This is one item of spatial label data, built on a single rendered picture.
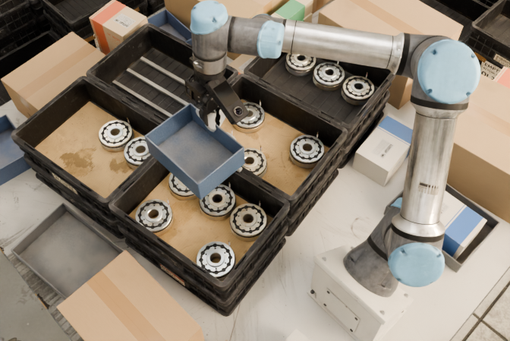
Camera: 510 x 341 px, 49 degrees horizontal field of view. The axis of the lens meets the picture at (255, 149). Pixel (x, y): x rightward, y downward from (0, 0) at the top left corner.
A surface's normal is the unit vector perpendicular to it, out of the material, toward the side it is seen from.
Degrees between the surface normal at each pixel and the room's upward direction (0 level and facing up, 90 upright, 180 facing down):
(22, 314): 0
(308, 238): 0
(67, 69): 0
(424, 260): 61
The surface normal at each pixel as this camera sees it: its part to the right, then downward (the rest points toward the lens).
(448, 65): -0.10, 0.17
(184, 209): -0.01, -0.58
